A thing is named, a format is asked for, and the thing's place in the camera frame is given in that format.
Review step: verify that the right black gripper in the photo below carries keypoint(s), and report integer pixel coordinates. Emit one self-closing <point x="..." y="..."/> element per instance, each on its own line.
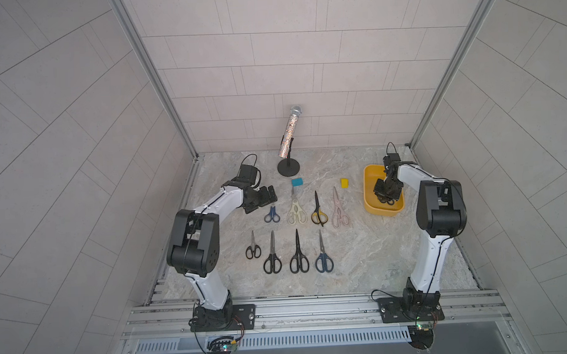
<point x="378" y="190"/>

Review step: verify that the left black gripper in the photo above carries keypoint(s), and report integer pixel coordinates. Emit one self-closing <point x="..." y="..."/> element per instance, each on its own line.
<point x="265" y="199"/>

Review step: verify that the black handled scissors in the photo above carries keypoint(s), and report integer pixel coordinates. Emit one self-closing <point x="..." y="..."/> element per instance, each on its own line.
<point x="388" y="201"/>

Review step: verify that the yellow storage box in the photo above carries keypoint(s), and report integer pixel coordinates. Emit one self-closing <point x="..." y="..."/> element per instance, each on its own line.
<point x="371" y="203"/>

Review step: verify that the beige kitchen scissors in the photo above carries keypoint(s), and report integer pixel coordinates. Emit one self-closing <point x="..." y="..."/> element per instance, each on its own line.
<point x="296" y="214"/>

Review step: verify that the small black scissors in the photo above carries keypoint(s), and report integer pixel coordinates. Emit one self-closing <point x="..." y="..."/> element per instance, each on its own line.
<point x="253" y="251"/>

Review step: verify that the pink kitchen scissors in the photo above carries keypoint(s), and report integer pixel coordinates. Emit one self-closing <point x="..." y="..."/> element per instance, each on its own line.
<point x="340" y="217"/>

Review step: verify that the black yellow scissors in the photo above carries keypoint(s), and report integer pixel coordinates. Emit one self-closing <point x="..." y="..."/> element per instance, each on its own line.
<point x="318" y="216"/>

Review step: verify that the large black steel scissors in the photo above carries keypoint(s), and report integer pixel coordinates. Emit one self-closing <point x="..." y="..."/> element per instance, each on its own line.
<point x="273" y="264"/>

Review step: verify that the all black pointed scissors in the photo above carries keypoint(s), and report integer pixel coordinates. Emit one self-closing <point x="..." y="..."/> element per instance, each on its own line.
<point x="299" y="262"/>

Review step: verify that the dark blue handled scissors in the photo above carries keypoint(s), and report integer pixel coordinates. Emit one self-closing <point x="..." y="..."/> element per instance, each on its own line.
<point x="324" y="263"/>

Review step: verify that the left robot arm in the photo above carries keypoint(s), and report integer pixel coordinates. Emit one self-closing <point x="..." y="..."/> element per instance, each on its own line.
<point x="194" y="243"/>

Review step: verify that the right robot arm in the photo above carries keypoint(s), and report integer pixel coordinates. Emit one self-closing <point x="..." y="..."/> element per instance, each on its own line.
<point x="441" y="215"/>

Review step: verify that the black microphone stand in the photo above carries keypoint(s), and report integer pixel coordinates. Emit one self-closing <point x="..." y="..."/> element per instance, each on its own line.
<point x="289" y="167"/>

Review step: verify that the teal sponge block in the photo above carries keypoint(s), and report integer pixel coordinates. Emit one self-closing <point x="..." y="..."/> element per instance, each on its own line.
<point x="297" y="182"/>

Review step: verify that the glitter microphone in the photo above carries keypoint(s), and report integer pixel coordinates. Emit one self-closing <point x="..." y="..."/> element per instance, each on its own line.
<point x="295" y="113"/>

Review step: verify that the right circuit board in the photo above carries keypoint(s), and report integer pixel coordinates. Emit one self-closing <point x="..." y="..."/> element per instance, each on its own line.
<point x="421" y="338"/>

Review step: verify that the circuit board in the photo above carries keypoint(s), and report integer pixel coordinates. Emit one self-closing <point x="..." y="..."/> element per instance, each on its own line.
<point x="223" y="345"/>
<point x="421" y="338"/>

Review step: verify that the left circuit board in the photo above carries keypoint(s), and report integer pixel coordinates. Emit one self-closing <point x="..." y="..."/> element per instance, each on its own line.
<point x="223" y="345"/>

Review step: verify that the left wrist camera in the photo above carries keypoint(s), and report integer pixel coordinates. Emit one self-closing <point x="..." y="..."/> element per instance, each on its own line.
<point x="249" y="174"/>

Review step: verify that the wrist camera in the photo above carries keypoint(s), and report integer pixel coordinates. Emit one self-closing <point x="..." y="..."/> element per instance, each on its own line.
<point x="391" y="159"/>
<point x="249" y="174"/>

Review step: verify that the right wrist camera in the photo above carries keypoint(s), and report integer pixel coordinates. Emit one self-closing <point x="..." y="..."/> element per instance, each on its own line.
<point x="391" y="159"/>

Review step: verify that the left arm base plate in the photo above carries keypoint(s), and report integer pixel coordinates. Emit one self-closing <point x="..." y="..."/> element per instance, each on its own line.
<point x="234" y="318"/>

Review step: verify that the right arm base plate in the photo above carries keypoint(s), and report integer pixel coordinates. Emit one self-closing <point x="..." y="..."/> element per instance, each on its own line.
<point x="393" y="310"/>

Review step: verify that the aluminium rail frame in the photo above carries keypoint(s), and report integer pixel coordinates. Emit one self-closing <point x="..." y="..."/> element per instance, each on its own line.
<point x="308" y="313"/>

